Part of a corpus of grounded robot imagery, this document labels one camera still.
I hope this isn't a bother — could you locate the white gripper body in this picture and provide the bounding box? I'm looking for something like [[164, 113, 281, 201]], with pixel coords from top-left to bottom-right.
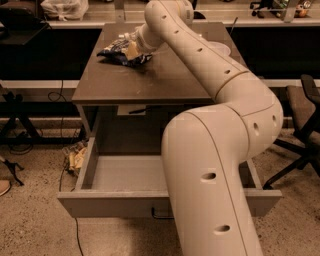
[[135, 24, 164, 53]]

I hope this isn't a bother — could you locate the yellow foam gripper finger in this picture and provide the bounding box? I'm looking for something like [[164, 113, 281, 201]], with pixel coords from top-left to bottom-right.
[[125, 41, 140, 61]]

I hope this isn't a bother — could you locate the blue chip bag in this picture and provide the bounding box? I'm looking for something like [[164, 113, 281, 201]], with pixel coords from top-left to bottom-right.
[[97, 39, 152, 67]]

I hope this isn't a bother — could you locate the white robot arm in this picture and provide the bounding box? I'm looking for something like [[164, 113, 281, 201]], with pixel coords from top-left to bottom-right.
[[127, 0, 283, 256]]

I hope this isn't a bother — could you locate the white plastic bag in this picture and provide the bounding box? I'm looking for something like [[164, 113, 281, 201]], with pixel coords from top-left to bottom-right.
[[41, 0, 89, 21]]

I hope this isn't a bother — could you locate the open grey top drawer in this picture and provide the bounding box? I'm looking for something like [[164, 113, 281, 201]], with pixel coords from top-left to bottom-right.
[[56, 134, 283, 219]]

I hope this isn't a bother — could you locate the clear plastic water bottle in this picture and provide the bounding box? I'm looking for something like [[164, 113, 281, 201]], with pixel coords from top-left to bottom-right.
[[119, 32, 136, 41]]

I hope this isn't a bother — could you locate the grey cabinet table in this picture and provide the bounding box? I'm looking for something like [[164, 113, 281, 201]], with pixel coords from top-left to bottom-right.
[[71, 21, 265, 138]]

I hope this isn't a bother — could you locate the white label with pen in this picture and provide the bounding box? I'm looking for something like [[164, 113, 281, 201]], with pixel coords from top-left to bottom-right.
[[117, 104, 157, 116]]

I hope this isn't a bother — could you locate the white ceramic bowl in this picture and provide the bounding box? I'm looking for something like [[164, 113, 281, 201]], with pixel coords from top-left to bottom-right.
[[210, 41, 231, 56]]

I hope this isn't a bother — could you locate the crumpled yellow paper pile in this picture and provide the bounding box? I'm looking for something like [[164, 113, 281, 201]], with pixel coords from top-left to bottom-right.
[[62, 141, 87, 176]]

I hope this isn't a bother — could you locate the black tripod stand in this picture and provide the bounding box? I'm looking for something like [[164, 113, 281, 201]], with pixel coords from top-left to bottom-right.
[[0, 91, 85, 145]]

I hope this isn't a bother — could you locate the black office chair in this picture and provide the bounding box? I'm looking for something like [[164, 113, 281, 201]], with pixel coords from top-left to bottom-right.
[[263, 74, 320, 190]]

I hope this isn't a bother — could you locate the tan shoe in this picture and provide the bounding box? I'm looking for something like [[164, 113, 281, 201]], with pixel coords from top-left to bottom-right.
[[0, 180, 11, 196]]

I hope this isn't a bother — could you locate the black floor cable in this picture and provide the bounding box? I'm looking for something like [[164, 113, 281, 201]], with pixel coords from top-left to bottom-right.
[[47, 79, 85, 256]]

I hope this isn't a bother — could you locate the black drawer handle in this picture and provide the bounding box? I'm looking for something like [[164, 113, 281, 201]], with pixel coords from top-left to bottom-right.
[[151, 207, 174, 220]]

